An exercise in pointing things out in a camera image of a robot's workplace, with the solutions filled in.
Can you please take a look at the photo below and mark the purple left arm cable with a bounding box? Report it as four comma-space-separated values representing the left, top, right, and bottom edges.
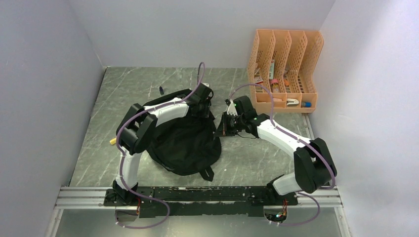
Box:
114, 62, 206, 230

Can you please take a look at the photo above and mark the grey blue sharpener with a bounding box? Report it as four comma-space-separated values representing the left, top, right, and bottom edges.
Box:
301, 102, 312, 108

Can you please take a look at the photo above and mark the black student backpack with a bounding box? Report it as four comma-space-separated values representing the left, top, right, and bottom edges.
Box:
142, 89, 222, 182

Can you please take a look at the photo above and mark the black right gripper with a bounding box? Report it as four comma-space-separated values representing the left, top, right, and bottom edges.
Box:
213, 111, 245, 137

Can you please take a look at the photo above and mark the white red staples box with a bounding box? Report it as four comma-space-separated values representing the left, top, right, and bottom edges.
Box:
253, 76, 264, 85

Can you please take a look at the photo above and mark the white stapler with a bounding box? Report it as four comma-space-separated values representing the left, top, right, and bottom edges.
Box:
286, 98, 300, 107

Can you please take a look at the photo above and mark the pink bottle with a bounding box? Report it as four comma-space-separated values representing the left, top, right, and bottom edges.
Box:
270, 79, 280, 93

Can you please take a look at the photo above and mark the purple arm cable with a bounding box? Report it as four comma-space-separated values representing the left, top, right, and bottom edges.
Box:
227, 83, 336, 227
114, 62, 206, 230

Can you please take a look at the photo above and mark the tall white green box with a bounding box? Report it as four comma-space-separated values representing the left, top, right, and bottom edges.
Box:
268, 59, 275, 80

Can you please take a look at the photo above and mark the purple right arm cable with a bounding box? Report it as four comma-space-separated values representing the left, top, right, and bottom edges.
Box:
227, 83, 336, 227

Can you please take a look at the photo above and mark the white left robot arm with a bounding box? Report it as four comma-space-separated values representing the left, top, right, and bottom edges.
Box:
117, 84, 221, 205

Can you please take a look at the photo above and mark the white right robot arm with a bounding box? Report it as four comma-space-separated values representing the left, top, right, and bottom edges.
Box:
215, 96, 337, 204

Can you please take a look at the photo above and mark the orange plastic desk organizer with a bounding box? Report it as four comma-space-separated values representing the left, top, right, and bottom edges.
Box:
248, 29, 324, 114

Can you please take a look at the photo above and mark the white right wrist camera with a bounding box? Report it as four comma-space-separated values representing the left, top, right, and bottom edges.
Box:
226, 99, 238, 116

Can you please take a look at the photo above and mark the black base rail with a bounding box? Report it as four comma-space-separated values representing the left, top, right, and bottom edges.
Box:
103, 186, 298, 218

